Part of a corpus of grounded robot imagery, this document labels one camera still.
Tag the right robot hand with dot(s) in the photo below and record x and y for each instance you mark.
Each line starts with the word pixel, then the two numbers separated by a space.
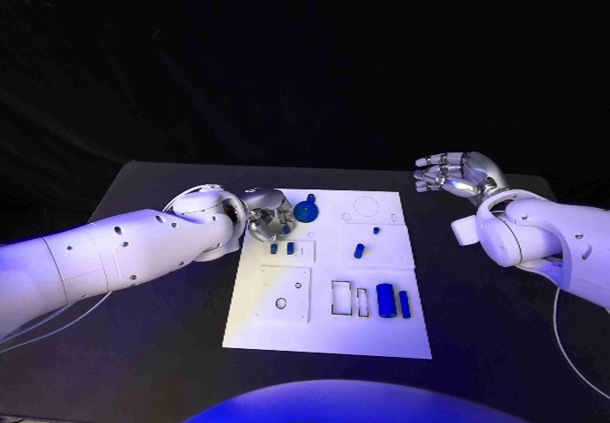
pixel 464 180

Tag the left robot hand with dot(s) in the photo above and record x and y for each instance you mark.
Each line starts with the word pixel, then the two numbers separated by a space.
pixel 267 211

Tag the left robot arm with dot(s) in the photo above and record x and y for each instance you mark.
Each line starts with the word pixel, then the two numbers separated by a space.
pixel 143 244

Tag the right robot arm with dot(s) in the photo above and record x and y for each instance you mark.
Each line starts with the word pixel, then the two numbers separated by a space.
pixel 538 231

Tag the white task board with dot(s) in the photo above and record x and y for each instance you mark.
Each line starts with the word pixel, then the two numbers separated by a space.
pixel 329 327

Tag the blue gear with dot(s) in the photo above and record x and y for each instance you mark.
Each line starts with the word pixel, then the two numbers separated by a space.
pixel 306 210

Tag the blue plug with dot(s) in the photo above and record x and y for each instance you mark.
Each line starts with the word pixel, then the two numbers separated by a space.
pixel 290 248
pixel 272 248

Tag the short blue cylinder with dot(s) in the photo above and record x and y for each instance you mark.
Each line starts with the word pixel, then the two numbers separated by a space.
pixel 359 250

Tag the thick long blue cylinder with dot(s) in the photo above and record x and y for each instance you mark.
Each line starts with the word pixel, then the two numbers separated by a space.
pixel 385 300

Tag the thin long blue cylinder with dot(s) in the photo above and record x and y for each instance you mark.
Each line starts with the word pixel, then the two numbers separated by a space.
pixel 404 304

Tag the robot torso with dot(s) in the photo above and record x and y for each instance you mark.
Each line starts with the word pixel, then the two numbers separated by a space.
pixel 352 403

